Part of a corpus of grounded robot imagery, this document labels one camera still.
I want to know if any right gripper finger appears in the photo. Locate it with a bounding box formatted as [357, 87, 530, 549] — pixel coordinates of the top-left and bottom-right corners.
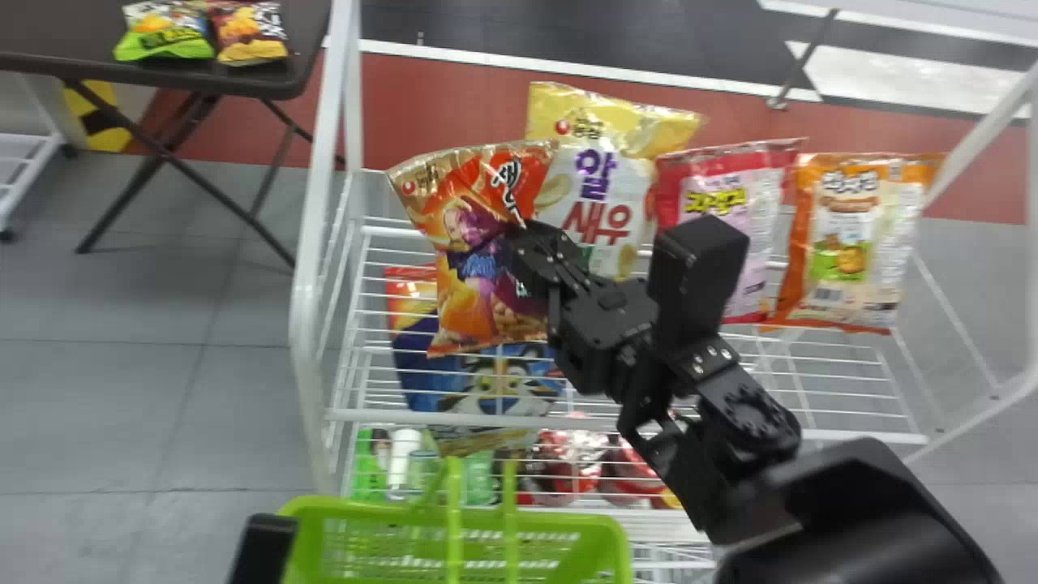
[506, 219, 581, 273]
[514, 258, 601, 307]

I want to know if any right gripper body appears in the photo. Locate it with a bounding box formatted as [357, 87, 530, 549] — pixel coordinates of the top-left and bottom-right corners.
[547, 271, 659, 400]

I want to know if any blue cereal bag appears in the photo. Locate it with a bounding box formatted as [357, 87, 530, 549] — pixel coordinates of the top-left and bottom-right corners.
[392, 323, 570, 457]

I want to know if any pink snack packet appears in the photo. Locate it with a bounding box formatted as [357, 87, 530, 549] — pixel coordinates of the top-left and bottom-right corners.
[654, 137, 809, 324]

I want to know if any green basket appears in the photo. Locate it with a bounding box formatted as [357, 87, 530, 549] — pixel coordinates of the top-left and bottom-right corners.
[277, 457, 634, 584]

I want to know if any green bottle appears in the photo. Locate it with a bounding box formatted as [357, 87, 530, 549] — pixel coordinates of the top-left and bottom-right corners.
[354, 427, 391, 500]

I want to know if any orange and beige snack packet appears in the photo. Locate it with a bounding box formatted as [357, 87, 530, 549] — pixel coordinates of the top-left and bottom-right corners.
[761, 152, 947, 336]

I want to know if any red and yellow snack packet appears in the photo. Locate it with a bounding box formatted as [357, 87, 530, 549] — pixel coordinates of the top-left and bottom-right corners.
[206, 0, 290, 67]

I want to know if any dark side table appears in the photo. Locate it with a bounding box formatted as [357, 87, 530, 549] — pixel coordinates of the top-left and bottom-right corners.
[0, 0, 335, 270]

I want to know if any green snack packet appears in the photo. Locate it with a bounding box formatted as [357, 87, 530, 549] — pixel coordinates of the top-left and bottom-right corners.
[113, 0, 217, 63]

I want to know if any white wire rack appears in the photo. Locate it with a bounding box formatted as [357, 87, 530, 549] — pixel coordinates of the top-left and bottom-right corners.
[0, 132, 67, 243]
[288, 0, 1038, 584]

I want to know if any yellow and black striped post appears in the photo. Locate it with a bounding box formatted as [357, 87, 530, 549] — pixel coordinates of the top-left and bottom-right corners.
[62, 79, 135, 154]

